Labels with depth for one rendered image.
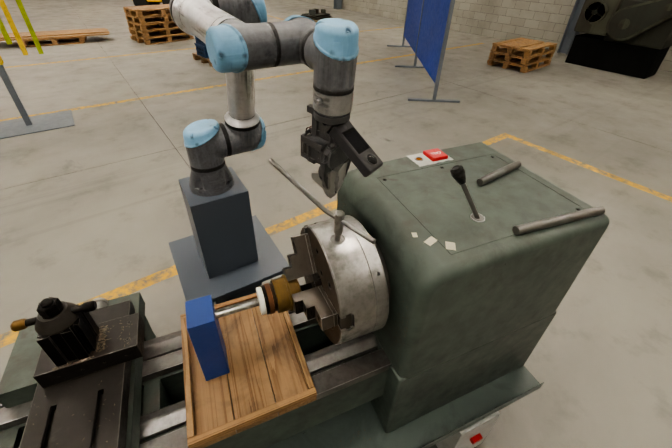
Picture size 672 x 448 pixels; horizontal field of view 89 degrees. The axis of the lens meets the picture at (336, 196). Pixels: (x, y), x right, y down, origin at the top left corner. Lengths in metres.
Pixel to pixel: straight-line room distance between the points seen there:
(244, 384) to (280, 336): 0.16
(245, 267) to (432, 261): 0.88
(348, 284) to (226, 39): 0.54
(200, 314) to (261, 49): 0.59
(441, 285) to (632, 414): 1.78
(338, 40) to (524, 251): 0.63
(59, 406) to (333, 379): 0.62
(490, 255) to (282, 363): 0.61
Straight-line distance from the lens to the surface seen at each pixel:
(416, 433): 1.36
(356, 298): 0.81
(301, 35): 0.67
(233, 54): 0.63
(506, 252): 0.88
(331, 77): 0.61
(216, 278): 1.45
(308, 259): 0.90
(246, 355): 1.07
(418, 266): 0.78
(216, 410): 1.01
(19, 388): 1.20
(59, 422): 1.04
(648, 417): 2.49
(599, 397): 2.41
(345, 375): 1.04
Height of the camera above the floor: 1.79
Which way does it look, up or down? 35 degrees down
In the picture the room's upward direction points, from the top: 2 degrees clockwise
